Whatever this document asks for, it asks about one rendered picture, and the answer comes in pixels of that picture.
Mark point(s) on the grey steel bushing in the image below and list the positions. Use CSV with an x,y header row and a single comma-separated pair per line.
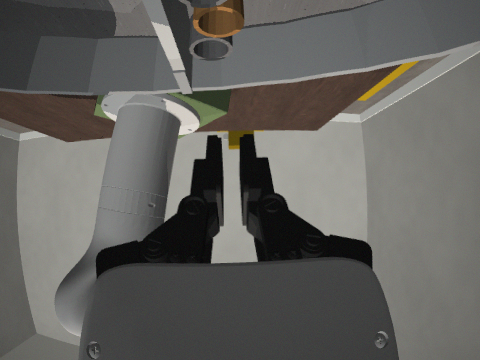
x,y
202,3
209,50

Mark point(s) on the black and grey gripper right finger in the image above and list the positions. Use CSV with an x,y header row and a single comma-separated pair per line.
x,y
279,234

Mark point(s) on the bronze bushing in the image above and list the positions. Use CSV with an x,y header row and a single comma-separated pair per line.
x,y
217,22

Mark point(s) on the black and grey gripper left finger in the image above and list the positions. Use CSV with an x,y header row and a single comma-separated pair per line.
x,y
181,239

